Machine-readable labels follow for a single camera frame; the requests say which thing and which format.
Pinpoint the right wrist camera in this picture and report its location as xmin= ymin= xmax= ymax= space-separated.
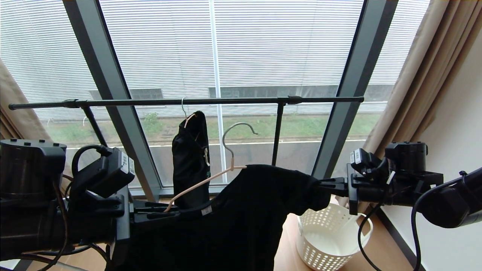
xmin=349 ymin=148 xmax=394 ymax=178

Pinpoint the window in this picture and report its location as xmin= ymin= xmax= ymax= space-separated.
xmin=0 ymin=0 xmax=432 ymax=198

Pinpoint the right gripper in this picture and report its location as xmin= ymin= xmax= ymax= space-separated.
xmin=318 ymin=164 xmax=416 ymax=216

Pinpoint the heap of clothes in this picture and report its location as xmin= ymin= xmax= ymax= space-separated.
xmin=105 ymin=164 xmax=332 ymax=271

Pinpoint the black clothes rack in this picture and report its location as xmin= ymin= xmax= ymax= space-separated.
xmin=8 ymin=96 xmax=365 ymax=200

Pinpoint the beige curtain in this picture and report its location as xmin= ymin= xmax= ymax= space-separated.
xmin=335 ymin=0 xmax=482 ymax=215
xmin=0 ymin=60 xmax=76 ymax=192

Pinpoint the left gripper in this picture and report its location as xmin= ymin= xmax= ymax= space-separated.
xmin=56 ymin=184 xmax=181 ymax=249

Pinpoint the black cable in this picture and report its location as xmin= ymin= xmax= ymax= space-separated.
xmin=357 ymin=171 xmax=467 ymax=271

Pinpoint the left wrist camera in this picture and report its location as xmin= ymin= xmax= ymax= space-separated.
xmin=71 ymin=145 xmax=135 ymax=199

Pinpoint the white laundry basket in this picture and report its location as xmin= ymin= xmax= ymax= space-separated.
xmin=296 ymin=203 xmax=374 ymax=271

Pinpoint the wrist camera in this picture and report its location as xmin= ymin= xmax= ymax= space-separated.
xmin=349 ymin=148 xmax=394 ymax=178
xmin=71 ymin=145 xmax=135 ymax=199

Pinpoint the pink clothes hanger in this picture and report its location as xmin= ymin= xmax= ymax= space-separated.
xmin=182 ymin=98 xmax=198 ymax=128
xmin=164 ymin=122 xmax=259 ymax=212

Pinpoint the black garment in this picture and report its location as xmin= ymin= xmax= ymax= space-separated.
xmin=172 ymin=111 xmax=211 ymax=209

